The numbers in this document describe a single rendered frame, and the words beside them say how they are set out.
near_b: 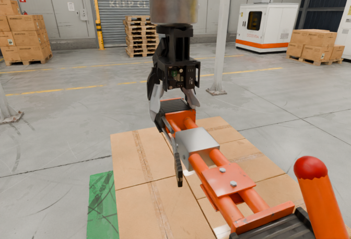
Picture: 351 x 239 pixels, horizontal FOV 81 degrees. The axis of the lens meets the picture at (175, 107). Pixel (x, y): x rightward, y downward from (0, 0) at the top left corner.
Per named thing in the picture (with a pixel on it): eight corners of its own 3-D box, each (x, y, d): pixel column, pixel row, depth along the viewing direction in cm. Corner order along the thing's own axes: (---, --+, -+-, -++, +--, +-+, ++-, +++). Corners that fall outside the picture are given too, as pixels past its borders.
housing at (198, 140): (219, 164, 38) (222, 144, 36) (186, 173, 36) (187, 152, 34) (202, 143, 44) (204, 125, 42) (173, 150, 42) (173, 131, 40)
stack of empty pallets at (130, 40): (160, 56, 732) (159, 15, 676) (129, 57, 700) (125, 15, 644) (152, 49, 842) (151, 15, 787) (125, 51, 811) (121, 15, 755)
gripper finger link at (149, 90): (142, 98, 44) (155, 60, 42) (141, 96, 46) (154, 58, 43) (162, 104, 46) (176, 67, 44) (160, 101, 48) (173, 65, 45)
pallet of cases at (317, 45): (341, 63, 624) (352, 32, 586) (316, 66, 595) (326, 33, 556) (307, 56, 728) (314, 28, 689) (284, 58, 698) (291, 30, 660)
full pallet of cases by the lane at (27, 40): (45, 63, 621) (27, -2, 547) (5, 66, 592) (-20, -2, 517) (53, 56, 725) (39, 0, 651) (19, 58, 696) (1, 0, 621)
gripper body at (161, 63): (164, 95, 39) (162, 27, 34) (153, 82, 46) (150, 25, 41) (200, 91, 41) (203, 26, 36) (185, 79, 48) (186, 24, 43)
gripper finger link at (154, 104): (145, 129, 43) (160, 88, 40) (140, 116, 48) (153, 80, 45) (159, 131, 44) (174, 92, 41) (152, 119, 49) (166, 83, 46)
